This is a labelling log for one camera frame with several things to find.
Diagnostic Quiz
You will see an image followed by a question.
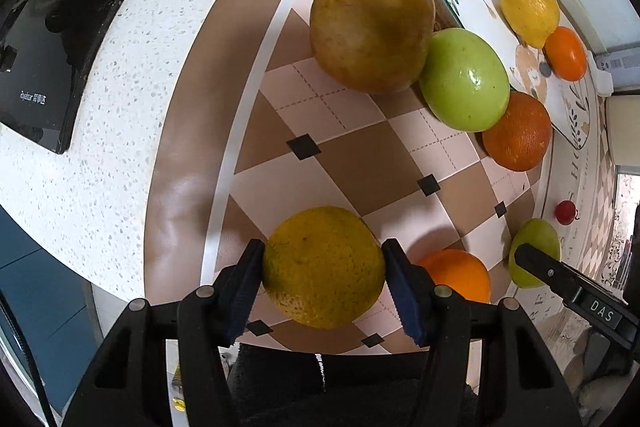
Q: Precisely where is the black glass gas stove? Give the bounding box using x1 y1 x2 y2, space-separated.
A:
0 0 201 155

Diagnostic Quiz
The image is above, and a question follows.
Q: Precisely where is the small green apple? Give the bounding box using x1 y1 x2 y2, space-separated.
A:
509 218 561 289

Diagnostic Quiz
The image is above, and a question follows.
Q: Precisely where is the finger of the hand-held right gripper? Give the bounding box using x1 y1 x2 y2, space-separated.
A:
514 243 581 305

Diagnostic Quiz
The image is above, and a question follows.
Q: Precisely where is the dark orange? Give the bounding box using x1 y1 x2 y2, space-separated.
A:
482 91 552 172

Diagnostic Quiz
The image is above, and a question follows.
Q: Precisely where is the large brown-yellow fruit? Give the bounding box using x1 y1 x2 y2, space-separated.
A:
309 0 436 95

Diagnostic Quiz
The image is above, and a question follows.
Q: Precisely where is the small bright orange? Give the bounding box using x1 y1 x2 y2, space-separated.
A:
543 27 588 82

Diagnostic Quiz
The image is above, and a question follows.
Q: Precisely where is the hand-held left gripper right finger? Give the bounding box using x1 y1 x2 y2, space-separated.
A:
381 238 583 427

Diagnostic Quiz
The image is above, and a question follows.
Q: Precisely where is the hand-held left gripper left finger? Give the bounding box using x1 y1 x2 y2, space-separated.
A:
62 239 266 427

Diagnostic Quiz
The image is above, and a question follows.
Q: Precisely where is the crumpled white tissue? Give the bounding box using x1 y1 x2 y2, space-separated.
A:
592 67 615 96

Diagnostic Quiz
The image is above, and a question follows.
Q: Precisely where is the yellow lemon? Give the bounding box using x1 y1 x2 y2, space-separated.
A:
501 0 561 49

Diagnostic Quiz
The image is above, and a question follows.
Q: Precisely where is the large green apple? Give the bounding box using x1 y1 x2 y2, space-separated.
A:
419 28 511 132

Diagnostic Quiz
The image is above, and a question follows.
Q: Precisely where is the blue cabinet door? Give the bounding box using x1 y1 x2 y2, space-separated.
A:
0 202 101 427

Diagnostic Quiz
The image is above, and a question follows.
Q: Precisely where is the checkered brown counter mat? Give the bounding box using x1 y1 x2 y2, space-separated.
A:
144 0 621 355

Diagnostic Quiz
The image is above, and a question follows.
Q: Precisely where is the yellow-green orange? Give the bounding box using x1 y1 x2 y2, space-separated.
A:
261 206 387 330

